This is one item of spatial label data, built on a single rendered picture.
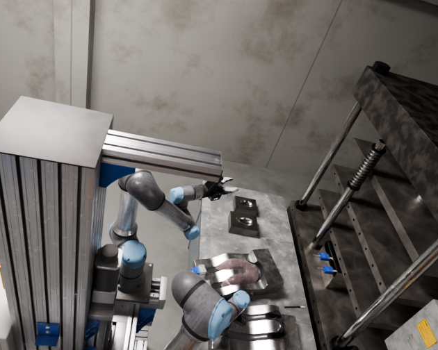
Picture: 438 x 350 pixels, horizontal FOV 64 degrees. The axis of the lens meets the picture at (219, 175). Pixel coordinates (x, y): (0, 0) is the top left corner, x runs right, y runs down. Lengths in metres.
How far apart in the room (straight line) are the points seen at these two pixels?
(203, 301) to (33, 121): 0.71
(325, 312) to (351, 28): 2.78
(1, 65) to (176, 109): 1.84
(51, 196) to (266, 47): 3.21
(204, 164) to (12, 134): 0.47
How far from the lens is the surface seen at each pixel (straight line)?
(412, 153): 1.90
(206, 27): 3.77
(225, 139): 4.35
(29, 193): 0.98
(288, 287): 2.41
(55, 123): 1.01
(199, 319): 1.19
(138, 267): 1.69
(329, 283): 2.53
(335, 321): 2.46
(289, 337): 2.15
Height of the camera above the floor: 2.59
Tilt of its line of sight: 37 degrees down
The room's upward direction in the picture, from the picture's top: 19 degrees clockwise
